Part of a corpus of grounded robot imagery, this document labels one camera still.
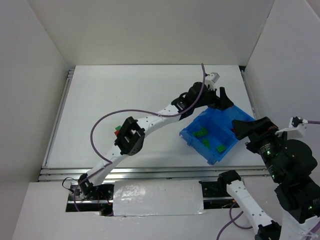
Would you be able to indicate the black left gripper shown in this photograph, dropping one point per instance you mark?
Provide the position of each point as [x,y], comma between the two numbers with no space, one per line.
[216,99]

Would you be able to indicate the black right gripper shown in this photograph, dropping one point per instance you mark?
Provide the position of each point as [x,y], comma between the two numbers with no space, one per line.
[255,131]

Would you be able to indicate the green 2x4 lego brick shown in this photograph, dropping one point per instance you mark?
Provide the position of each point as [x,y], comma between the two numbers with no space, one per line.
[220,148]

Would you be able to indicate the small green lego cube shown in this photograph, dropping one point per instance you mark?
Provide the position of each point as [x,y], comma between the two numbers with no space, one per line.
[206,143]

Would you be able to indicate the green rounded lego brick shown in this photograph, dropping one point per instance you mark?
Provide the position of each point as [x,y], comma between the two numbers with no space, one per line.
[199,134]

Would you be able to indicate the green 2x3 lego brick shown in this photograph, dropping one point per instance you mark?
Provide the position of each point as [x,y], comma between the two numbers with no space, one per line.
[202,128]

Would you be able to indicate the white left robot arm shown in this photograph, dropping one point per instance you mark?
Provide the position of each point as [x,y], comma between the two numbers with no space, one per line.
[132,133]

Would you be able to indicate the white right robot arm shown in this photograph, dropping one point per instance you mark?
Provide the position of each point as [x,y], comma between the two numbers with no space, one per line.
[290,163]

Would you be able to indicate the blue plastic divided bin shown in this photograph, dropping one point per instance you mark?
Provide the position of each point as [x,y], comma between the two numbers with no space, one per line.
[220,131]

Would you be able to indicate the white foil cover sheet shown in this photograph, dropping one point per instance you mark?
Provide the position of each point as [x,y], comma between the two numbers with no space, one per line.
[158,198]

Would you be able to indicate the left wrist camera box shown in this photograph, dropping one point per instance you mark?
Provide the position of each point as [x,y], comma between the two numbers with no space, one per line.
[212,78]

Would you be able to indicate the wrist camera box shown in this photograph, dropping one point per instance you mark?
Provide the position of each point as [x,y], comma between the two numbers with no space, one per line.
[296,129]
[212,78]

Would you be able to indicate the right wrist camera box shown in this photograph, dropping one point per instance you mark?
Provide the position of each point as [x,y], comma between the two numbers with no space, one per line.
[296,129]

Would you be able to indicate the aluminium front rail frame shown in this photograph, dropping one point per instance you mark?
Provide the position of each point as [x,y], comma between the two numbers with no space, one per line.
[161,173]

